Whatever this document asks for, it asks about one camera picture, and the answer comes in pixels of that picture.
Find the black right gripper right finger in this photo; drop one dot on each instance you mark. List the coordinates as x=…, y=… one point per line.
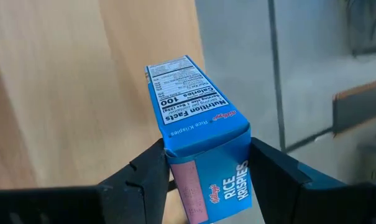
x=277, y=186

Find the blue Rice Krispies cereal box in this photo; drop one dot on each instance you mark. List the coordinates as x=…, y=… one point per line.
x=200, y=140

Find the grey panel with brown edge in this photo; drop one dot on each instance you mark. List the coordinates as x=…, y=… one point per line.
x=361, y=109

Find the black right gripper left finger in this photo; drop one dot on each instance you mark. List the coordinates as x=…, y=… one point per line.
x=128, y=199

